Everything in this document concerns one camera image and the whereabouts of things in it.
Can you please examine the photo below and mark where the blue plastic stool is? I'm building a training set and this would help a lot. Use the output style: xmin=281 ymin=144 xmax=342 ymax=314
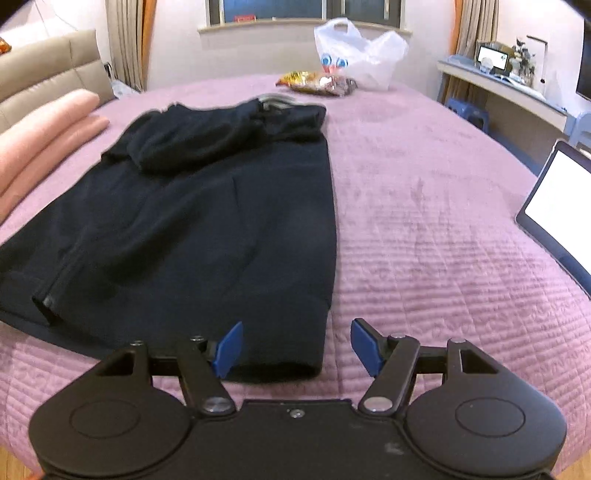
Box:
xmin=445 ymin=97 xmax=490 ymax=132

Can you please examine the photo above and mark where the white plastic bag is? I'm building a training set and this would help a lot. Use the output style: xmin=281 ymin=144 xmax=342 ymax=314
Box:
xmin=314 ymin=17 xmax=409 ymax=90

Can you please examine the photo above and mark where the small lit screen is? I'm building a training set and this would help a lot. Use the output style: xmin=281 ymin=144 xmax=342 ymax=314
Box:
xmin=475 ymin=44 xmax=510 ymax=75

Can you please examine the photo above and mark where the black wall television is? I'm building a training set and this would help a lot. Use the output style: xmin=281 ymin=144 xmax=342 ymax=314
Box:
xmin=576 ymin=28 xmax=591 ymax=100

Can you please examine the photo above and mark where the tablet with white screen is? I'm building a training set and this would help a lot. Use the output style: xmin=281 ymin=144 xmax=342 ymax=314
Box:
xmin=515 ymin=138 xmax=591 ymax=296

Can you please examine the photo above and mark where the beige padded headboard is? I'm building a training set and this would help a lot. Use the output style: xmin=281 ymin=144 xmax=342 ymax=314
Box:
xmin=0 ymin=30 xmax=114 ymax=134

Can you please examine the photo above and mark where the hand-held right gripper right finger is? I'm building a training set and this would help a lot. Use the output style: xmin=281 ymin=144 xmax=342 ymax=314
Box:
xmin=351 ymin=318 xmax=513 ymax=414

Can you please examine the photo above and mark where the yellow snack packet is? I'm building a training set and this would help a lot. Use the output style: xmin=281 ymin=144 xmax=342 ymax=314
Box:
xmin=276 ymin=69 xmax=358 ymax=97

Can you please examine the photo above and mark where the folded pink quilt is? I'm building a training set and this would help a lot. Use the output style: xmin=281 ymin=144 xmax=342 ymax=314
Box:
xmin=0 ymin=89 xmax=110 ymax=222

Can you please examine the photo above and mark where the white curved desk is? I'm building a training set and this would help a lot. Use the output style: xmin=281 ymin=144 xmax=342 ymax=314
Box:
xmin=436 ymin=55 xmax=568 ymax=134

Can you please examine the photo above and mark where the black hoodie with white stripes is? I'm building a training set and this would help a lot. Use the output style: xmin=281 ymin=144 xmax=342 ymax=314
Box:
xmin=0 ymin=95 xmax=338 ymax=384

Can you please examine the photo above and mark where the dark framed window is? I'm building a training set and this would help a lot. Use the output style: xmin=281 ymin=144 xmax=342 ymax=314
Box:
xmin=205 ymin=0 xmax=402 ymax=27

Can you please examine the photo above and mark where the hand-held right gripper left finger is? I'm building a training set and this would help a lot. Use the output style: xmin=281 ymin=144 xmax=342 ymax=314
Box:
xmin=92 ymin=322 xmax=244 ymax=415

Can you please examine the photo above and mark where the beige and orange curtain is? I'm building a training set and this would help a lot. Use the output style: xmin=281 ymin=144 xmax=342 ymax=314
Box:
xmin=450 ymin=0 xmax=499 ymax=100
xmin=105 ymin=0 xmax=158 ymax=93

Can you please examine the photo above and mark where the white window sill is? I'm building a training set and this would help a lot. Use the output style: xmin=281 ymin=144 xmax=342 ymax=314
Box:
xmin=198 ymin=17 xmax=411 ymax=37

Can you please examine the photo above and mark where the white cloth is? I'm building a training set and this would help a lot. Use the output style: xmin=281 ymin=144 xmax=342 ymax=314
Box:
xmin=110 ymin=78 xmax=140 ymax=99

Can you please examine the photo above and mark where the desk ornament with flowers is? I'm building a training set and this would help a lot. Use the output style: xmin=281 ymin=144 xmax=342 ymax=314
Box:
xmin=510 ymin=34 xmax=548 ymax=86

